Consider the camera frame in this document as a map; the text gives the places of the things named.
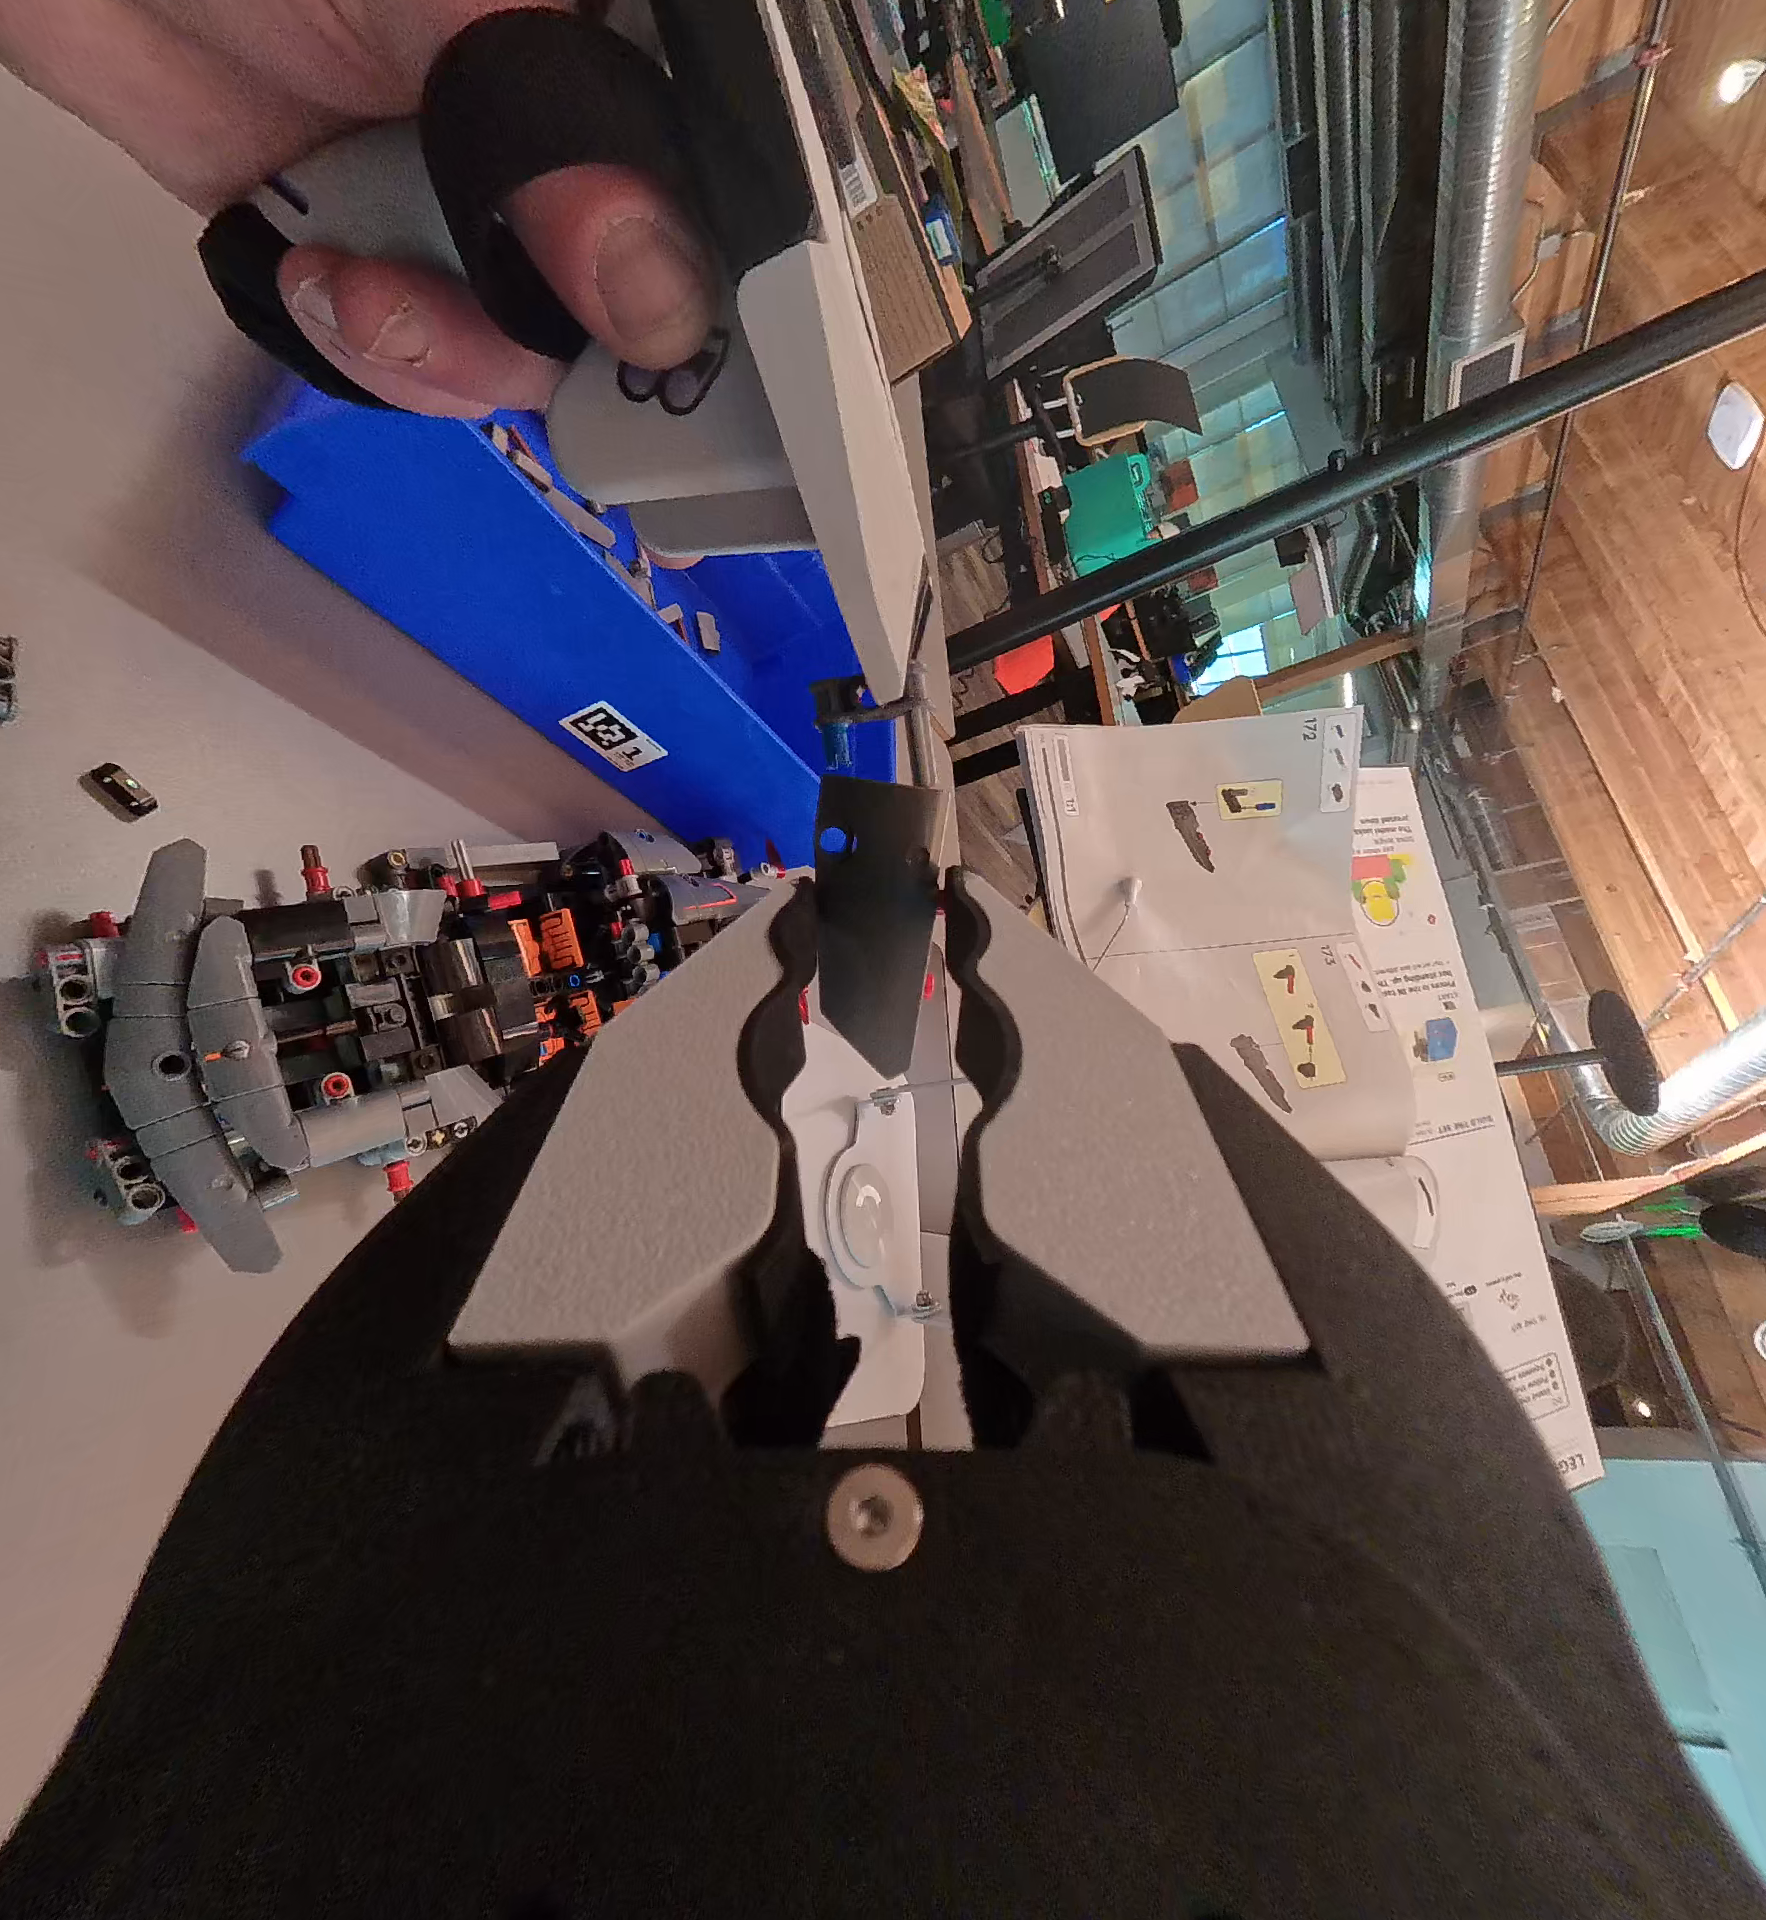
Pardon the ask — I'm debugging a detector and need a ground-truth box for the silver ventilation duct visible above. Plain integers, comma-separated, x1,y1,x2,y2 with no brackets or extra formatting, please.
1422,0,1561,662

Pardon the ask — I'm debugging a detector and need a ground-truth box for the partly built lego car model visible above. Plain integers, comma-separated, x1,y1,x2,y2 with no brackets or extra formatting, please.
35,833,810,1277

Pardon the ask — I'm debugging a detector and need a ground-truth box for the grey-backed computer monitor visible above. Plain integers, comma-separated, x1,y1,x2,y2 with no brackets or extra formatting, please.
973,146,1168,384

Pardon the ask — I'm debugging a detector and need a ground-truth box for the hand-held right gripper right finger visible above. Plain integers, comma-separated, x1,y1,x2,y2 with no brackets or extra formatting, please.
947,867,1309,1375

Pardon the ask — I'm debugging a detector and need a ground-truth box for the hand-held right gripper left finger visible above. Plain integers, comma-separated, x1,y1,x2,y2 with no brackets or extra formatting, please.
448,877,833,1375

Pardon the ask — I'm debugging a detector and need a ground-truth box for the black computer monitor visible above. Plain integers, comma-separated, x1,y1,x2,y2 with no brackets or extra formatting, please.
1010,0,1183,145

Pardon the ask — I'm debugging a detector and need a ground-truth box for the blue plastic bin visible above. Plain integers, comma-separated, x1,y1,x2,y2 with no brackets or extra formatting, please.
241,374,863,843

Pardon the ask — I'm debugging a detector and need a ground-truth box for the pile of lego pieces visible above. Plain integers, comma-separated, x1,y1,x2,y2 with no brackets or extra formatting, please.
481,418,726,655

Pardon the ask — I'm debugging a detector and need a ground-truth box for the dark grey lego wedge panel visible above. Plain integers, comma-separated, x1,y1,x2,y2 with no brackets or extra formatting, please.
814,773,960,1080

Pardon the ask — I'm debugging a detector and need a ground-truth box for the person's left hand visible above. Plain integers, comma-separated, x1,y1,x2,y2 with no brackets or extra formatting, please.
103,0,726,426

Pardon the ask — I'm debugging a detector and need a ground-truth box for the lego instruction booklet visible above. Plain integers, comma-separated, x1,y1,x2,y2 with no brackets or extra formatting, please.
1016,706,1605,1496

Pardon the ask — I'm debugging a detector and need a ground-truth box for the black lego pin connector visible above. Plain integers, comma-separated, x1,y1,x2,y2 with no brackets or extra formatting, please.
808,672,935,760

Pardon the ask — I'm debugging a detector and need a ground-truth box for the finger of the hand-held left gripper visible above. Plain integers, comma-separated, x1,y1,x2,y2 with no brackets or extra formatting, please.
892,379,963,744
740,238,927,695

